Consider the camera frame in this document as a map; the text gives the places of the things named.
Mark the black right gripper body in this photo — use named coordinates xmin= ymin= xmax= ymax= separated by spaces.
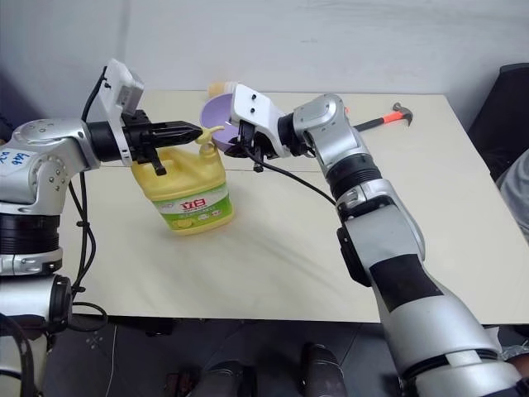
xmin=236 ymin=121 xmax=277 ymax=163

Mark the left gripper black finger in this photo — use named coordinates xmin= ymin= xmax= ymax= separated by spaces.
xmin=149 ymin=120 xmax=196 ymax=133
xmin=150 ymin=128 xmax=204 ymax=147

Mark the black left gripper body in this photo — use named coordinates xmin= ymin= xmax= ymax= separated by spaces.
xmin=120 ymin=108 xmax=169 ymax=177

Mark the purple plastic bowl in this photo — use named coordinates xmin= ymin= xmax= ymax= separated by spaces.
xmin=199 ymin=93 xmax=241 ymax=153

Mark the yellow pump detergent bottle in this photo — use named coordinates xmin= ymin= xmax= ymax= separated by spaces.
xmin=131 ymin=126 xmax=235 ymax=237

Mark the beige white container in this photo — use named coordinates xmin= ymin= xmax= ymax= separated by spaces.
xmin=207 ymin=81 xmax=241 ymax=95

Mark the black orange claw hammer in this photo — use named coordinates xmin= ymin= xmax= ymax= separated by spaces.
xmin=353 ymin=102 xmax=416 ymax=133

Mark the dark rounded shape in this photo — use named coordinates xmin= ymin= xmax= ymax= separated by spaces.
xmin=299 ymin=342 xmax=348 ymax=397
xmin=198 ymin=359 xmax=258 ymax=397

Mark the black chair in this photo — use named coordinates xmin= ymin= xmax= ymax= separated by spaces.
xmin=466 ymin=63 xmax=529 ymax=183

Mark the person in grey clothing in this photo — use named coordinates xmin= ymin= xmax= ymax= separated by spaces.
xmin=495 ymin=148 xmax=529 ymax=245

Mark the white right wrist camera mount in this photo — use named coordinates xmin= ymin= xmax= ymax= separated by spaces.
xmin=229 ymin=84 xmax=291 ymax=159

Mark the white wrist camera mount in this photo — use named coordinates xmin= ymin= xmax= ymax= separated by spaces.
xmin=229 ymin=84 xmax=291 ymax=159
xmin=100 ymin=58 xmax=145 ymax=165

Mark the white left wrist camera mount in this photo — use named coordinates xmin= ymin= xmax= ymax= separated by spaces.
xmin=100 ymin=58 xmax=145 ymax=165

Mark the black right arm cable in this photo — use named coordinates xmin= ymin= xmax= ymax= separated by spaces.
xmin=245 ymin=145 xmax=338 ymax=207

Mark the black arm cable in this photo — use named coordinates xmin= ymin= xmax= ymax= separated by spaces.
xmin=68 ymin=65 xmax=109 ymax=332
xmin=245 ymin=145 xmax=338 ymax=207

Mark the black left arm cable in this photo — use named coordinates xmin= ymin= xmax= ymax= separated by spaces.
xmin=68 ymin=65 xmax=109 ymax=332

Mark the black looped body cable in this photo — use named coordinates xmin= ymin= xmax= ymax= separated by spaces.
xmin=0 ymin=312 xmax=37 ymax=397

